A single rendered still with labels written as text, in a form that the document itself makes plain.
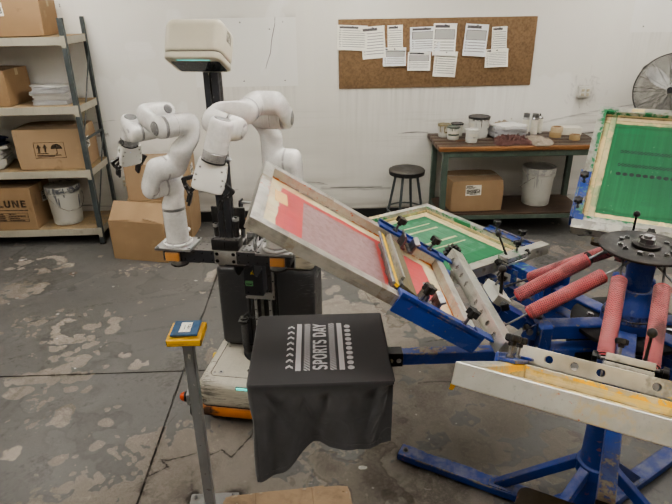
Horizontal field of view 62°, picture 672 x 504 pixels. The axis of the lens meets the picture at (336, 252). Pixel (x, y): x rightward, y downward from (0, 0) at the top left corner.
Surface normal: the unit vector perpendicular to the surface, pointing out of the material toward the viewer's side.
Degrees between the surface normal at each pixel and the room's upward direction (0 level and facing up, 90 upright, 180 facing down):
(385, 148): 90
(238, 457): 0
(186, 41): 64
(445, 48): 87
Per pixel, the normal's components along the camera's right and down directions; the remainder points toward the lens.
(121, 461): -0.01, -0.91
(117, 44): 0.04, 0.40
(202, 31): -0.14, -0.04
